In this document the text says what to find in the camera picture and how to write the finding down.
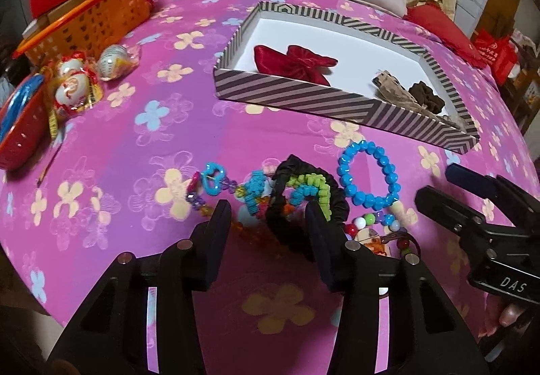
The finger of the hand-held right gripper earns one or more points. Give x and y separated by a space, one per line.
466 177
447 206

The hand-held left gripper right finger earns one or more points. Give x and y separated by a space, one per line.
317 231

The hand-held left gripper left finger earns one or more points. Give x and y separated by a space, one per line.
219 227

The black scrunchie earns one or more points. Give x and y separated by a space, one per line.
287 227

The striped cardboard box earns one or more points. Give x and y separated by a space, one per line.
337 98

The person's right hand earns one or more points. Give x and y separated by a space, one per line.
508 316

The brown scrunchie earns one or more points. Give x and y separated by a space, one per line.
427 95

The pink floral tablecloth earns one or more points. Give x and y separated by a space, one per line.
139 172

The beige fabric pouch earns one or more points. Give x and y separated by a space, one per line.
394 91

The red gift bag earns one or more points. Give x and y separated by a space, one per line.
498 54

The red cushion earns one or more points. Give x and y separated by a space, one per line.
445 31

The red satin pouch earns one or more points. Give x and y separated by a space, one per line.
295 65

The thin brown stick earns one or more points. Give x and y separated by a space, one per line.
48 167

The wrapped egg-shaped candy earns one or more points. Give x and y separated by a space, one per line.
72 93
113 60
71 67

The red plastic colander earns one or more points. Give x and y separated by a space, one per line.
25 134

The orange plastic basket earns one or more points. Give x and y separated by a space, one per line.
97 22

